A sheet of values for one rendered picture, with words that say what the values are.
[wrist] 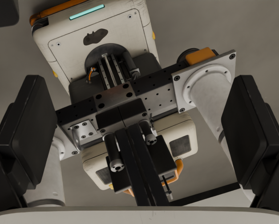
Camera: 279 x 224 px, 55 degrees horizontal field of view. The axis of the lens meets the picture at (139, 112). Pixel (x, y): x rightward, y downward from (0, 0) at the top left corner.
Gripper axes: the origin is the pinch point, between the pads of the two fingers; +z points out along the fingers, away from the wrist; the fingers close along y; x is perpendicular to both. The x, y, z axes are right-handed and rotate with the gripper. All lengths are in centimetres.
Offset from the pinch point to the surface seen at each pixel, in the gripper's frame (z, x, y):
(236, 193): 184, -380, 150
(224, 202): 171, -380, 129
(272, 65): 193, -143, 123
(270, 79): 195, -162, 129
